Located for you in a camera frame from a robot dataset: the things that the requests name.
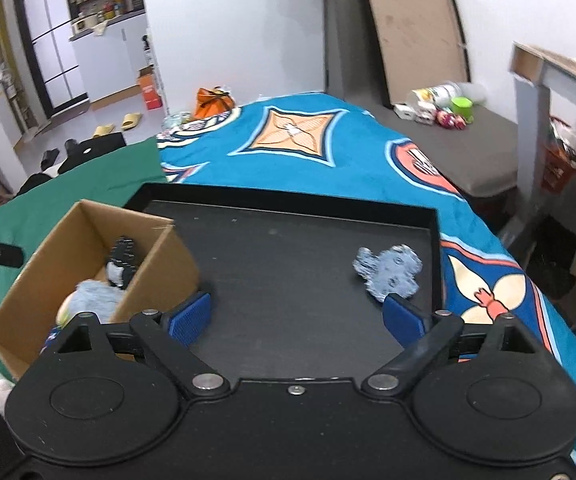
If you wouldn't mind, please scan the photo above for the brown cardboard box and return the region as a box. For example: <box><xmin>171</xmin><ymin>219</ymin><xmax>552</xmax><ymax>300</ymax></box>
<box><xmin>0</xmin><ymin>200</ymin><xmax>199</xmax><ymax>379</ymax></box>

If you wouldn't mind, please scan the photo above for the grey plush mouse toy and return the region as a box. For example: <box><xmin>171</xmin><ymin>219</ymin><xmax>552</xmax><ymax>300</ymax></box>
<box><xmin>68</xmin><ymin>280</ymin><xmax>124</xmax><ymax>324</ymax></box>

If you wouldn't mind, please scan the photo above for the black white sock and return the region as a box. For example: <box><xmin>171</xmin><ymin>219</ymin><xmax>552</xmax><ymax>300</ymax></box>
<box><xmin>105</xmin><ymin>236</ymin><xmax>138</xmax><ymax>290</ymax></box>

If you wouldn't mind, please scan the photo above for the green cloth sheet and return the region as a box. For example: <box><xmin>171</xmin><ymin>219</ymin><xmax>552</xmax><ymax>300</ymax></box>
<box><xmin>0</xmin><ymin>138</ymin><xmax>165</xmax><ymax>379</ymax></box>

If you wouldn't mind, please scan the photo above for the black laptop bag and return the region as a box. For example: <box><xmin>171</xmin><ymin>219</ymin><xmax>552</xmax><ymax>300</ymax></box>
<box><xmin>57</xmin><ymin>132</ymin><xmax>126</xmax><ymax>174</ymax></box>

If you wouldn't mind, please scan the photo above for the yellow slipper right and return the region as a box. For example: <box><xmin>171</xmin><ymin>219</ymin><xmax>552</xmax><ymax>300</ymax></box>
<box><xmin>121</xmin><ymin>113</ymin><xmax>143</xmax><ymax>131</ymax></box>

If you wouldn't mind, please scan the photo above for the black shallow tray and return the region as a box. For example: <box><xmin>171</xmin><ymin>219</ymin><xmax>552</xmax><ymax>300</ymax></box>
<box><xmin>126</xmin><ymin>183</ymin><xmax>442</xmax><ymax>380</ymax></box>

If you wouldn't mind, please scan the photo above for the white kitchen cabinet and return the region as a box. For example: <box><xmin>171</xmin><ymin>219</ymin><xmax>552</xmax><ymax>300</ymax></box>
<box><xmin>70</xmin><ymin>11</ymin><xmax>148</xmax><ymax>102</ymax></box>

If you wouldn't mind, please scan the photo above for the grey bench mattress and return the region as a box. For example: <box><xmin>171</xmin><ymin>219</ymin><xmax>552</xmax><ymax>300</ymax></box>
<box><xmin>325</xmin><ymin>0</ymin><xmax>518</xmax><ymax>198</ymax></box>

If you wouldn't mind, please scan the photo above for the orange carton box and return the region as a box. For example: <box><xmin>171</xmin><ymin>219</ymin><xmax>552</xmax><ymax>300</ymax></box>
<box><xmin>137</xmin><ymin>66</ymin><xmax>163</xmax><ymax>110</ymax></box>

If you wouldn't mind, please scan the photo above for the orange bag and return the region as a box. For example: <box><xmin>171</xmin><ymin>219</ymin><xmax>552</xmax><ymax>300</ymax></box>
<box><xmin>192</xmin><ymin>87</ymin><xmax>236</xmax><ymax>119</ymax></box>

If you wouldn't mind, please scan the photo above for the green cup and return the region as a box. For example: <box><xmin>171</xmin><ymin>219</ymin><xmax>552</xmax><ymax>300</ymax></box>
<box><xmin>450</xmin><ymin>96</ymin><xmax>474</xmax><ymax>124</ymax></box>

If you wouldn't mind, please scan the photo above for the white plastic bottle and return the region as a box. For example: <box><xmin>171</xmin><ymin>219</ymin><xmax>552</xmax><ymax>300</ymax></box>
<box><xmin>405</xmin><ymin>81</ymin><xmax>487</xmax><ymax>107</ymax></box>

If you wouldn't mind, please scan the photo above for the blue patterned blanket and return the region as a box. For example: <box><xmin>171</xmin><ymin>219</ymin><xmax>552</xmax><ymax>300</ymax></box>
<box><xmin>157</xmin><ymin>93</ymin><xmax>576</xmax><ymax>452</ymax></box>

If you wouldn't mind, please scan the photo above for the white side desk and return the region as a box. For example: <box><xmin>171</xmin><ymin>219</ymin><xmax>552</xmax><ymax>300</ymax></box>
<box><xmin>510</xmin><ymin>42</ymin><xmax>576</xmax><ymax>217</ymax></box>

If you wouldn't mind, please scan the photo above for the framed brown board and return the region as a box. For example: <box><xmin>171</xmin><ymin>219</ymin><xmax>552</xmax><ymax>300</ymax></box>
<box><xmin>366</xmin><ymin>0</ymin><xmax>471</xmax><ymax>108</ymax></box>

